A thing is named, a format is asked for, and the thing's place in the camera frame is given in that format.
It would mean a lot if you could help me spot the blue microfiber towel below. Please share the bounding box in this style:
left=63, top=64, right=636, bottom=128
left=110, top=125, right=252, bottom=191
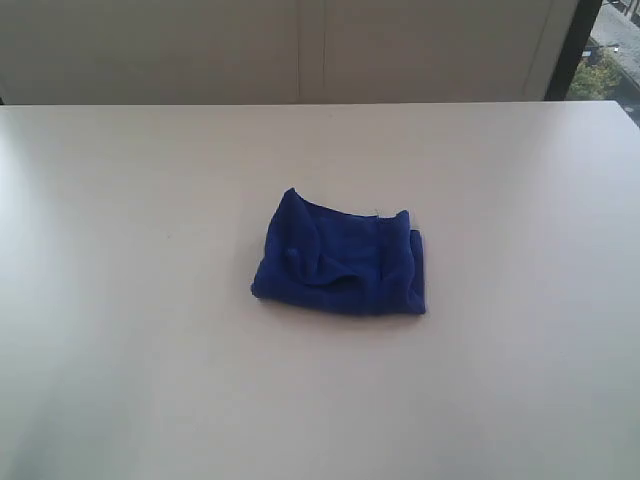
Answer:
left=251, top=188, right=426, bottom=316

